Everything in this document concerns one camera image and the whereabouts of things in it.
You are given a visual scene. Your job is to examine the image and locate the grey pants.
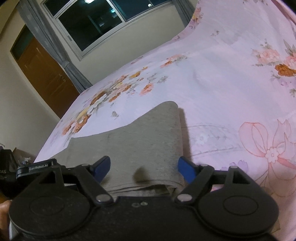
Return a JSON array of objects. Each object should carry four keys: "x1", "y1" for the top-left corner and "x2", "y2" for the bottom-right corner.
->
[{"x1": 54, "y1": 101, "x2": 186, "y2": 196}]

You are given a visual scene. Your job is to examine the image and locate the person's left hand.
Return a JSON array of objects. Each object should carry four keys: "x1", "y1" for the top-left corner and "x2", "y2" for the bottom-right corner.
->
[{"x1": 0, "y1": 196, "x2": 11, "y2": 240}]

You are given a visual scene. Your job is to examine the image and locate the cluttered side table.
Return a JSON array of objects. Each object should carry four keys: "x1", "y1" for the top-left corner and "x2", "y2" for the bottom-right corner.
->
[{"x1": 12, "y1": 148, "x2": 36, "y2": 165}]

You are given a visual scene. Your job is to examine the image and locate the brown wooden door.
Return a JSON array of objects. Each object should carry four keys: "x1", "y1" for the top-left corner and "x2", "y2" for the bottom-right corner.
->
[{"x1": 11, "y1": 26, "x2": 79, "y2": 118}]

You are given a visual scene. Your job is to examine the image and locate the pink floral bed sheet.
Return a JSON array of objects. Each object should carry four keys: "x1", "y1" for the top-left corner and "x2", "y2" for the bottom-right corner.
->
[{"x1": 36, "y1": 1, "x2": 295, "y2": 240}]

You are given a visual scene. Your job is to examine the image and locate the aluminium framed window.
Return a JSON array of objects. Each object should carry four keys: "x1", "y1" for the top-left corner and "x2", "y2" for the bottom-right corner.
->
[{"x1": 40, "y1": 0, "x2": 173, "y2": 60}]

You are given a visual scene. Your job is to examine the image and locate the grey curtain right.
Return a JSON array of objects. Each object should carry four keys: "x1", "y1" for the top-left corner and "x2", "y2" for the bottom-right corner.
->
[{"x1": 172, "y1": 0, "x2": 195, "y2": 27}]

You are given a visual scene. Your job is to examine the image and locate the grey curtain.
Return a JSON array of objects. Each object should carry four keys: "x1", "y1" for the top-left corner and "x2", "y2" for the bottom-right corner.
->
[
  {"x1": 16, "y1": 1, "x2": 92, "y2": 93},
  {"x1": 172, "y1": 0, "x2": 195, "y2": 27}
]

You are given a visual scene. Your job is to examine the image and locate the grey curtain left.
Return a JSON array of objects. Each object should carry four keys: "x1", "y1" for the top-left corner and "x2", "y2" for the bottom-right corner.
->
[{"x1": 16, "y1": 1, "x2": 92, "y2": 93}]

